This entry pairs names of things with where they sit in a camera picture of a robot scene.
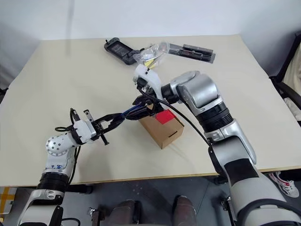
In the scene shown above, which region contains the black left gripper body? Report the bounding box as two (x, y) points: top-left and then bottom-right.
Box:
(83, 109), (111, 146)

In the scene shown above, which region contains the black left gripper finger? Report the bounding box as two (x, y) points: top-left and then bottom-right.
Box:
(100, 117), (128, 133)
(93, 113), (127, 126)

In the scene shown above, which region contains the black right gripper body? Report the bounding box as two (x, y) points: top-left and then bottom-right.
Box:
(135, 76), (158, 97)

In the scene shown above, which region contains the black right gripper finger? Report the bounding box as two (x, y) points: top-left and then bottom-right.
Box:
(132, 95), (153, 106)
(146, 103), (166, 117)

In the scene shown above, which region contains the red adhesive tape strip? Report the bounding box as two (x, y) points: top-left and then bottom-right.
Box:
(154, 109), (176, 125)

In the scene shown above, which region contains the brown cardboard box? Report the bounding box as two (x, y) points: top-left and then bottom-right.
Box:
(138, 109), (185, 150)

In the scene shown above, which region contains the white box with yellow tape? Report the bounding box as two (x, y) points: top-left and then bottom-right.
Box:
(0, 186), (16, 214)

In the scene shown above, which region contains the clear plastic bag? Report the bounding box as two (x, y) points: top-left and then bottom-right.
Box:
(132, 41), (170, 70)

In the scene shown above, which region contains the black handheld game controller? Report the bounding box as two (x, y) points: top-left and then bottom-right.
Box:
(103, 37), (144, 65)

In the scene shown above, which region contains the black plastic packaging tray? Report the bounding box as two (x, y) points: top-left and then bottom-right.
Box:
(167, 42), (217, 65)

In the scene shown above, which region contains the dark brown rounded shape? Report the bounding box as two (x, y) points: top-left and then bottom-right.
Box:
(111, 199), (142, 226)
(173, 195), (197, 226)

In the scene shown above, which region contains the black chair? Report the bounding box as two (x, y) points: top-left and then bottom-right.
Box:
(269, 32), (301, 112)

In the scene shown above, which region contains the white red sneaker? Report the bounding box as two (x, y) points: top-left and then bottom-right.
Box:
(268, 171), (295, 197)

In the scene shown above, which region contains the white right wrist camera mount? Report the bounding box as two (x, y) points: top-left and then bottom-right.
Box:
(132, 64), (163, 100)

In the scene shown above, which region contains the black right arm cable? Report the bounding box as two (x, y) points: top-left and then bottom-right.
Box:
(137, 87), (213, 148)

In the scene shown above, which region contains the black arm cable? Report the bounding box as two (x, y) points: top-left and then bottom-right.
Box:
(137, 87), (213, 148)
(55, 107), (82, 187)

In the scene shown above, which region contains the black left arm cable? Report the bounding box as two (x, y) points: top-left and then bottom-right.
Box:
(55, 107), (82, 187)

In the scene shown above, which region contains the black table frame bar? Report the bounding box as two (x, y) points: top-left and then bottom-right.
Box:
(67, 184), (93, 195)

